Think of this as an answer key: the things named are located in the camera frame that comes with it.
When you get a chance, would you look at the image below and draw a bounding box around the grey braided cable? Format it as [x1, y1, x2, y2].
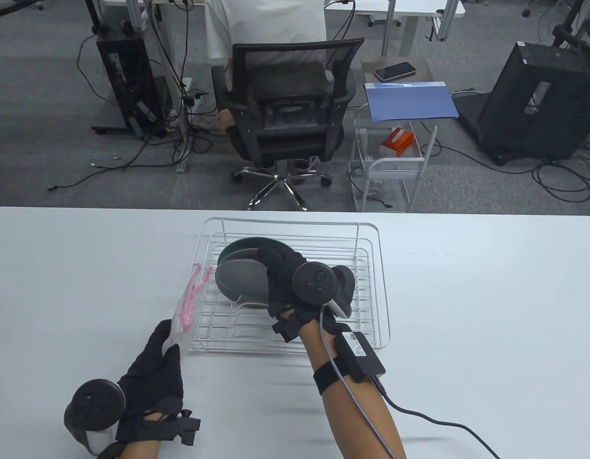
[318, 308, 398, 459]

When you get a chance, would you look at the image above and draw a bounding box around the teal plate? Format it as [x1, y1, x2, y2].
[225, 236, 298, 254]

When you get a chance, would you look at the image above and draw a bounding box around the blue folder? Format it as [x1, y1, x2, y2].
[363, 81, 460, 122]

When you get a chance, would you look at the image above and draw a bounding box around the white wire dish rack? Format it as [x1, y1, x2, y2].
[180, 217, 391, 357]

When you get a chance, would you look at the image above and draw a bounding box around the white metal cart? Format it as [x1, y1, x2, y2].
[349, 117, 438, 213]

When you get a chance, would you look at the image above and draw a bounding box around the black mesh office chair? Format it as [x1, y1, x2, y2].
[211, 38, 365, 212]

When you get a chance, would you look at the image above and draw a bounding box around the black smartphone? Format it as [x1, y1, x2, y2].
[374, 62, 416, 82]

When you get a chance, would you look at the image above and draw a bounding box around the thick black cable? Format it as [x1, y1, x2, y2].
[371, 375, 502, 459]

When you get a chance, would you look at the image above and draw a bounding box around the person's right forearm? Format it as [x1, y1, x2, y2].
[300, 330, 406, 459]

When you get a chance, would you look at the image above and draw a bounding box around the grey plate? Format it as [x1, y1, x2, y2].
[215, 258, 271, 304]
[217, 240, 264, 268]

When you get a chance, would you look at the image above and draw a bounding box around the white pink-edged dish cloth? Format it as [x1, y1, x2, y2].
[168, 263, 213, 354]

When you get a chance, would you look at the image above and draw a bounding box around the black right hand controller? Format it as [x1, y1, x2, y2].
[292, 262, 356, 318]

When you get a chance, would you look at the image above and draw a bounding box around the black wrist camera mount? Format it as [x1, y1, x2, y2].
[272, 313, 305, 344]
[178, 409, 201, 446]

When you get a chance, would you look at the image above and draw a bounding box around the black hand controller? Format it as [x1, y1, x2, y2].
[292, 262, 356, 318]
[64, 379, 126, 452]

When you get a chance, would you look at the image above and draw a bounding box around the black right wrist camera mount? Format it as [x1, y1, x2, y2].
[272, 313, 305, 344]

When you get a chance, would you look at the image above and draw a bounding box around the black left hand controller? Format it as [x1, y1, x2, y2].
[64, 379, 126, 452]

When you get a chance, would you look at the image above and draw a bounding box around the black computer on rolling stand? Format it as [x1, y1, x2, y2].
[84, 0, 173, 140]

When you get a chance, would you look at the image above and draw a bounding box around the orange box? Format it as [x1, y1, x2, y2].
[378, 128, 415, 157]

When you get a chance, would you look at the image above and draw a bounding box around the person's right hand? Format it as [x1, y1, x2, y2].
[254, 246, 353, 344]

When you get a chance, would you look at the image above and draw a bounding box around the white power strip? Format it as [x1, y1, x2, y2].
[182, 76, 204, 107]

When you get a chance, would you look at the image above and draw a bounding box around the black office chair base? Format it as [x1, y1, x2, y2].
[0, 0, 44, 19]

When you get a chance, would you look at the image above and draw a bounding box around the person's left forearm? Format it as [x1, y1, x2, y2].
[115, 440, 161, 459]

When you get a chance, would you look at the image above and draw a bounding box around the black mesh computer tower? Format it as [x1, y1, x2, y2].
[477, 42, 590, 166]

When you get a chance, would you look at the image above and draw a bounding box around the black forearm strap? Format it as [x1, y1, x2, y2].
[313, 361, 353, 395]

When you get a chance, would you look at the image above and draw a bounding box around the black forearm box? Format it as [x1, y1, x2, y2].
[334, 331, 386, 383]

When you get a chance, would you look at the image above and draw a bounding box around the person's left hand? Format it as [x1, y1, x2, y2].
[115, 319, 185, 443]

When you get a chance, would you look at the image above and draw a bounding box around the black tripod stand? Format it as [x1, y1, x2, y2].
[551, 0, 590, 48]

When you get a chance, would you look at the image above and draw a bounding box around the brown side table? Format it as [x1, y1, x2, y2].
[361, 56, 434, 87]

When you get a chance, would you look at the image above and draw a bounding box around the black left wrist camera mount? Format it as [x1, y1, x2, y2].
[178, 409, 201, 446]

